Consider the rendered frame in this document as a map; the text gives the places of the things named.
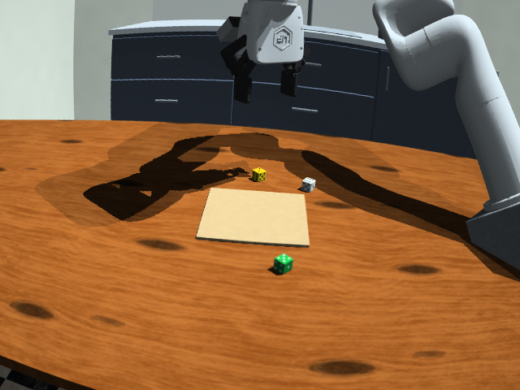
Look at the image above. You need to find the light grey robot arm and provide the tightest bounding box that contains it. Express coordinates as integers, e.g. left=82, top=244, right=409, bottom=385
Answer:
left=372, top=0, right=520, bottom=211

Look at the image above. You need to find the yellow die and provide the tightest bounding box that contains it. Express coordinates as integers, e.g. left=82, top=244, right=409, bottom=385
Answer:
left=252, top=168, right=266, bottom=182

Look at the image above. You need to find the green die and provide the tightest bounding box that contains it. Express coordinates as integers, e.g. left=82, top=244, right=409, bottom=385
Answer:
left=273, top=253, right=293, bottom=275

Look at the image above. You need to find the white die with black pips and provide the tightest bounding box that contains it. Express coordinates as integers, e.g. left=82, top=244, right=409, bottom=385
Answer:
left=301, top=178, right=315, bottom=193

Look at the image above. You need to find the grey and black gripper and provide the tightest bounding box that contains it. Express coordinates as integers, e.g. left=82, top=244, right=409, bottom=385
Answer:
left=220, top=0, right=310, bottom=103

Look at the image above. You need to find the beige mat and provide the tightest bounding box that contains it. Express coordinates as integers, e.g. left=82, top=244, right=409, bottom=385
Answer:
left=196, top=188, right=310, bottom=248

